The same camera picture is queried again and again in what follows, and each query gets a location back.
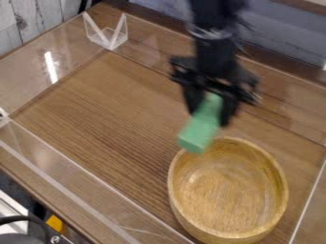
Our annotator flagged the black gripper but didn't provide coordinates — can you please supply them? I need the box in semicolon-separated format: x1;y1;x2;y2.
169;34;259;127

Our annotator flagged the green rectangular block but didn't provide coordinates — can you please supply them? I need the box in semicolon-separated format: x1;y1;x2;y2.
176;93;223;153

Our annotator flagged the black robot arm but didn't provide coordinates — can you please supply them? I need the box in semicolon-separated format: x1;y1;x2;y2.
169;0;259;127

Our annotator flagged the brown wooden bowl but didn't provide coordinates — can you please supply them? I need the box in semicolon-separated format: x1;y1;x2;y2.
167;137;288;244

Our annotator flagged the black and yellow device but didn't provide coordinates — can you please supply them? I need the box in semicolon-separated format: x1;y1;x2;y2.
0;201;92;244

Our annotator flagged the clear acrylic corner bracket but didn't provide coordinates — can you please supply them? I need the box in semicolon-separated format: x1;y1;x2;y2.
81;12;128;51

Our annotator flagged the clear acrylic tray wall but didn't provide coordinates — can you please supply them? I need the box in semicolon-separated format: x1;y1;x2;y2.
0;5;326;244

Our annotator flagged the black cable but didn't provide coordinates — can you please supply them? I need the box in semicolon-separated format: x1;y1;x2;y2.
0;214;49;239

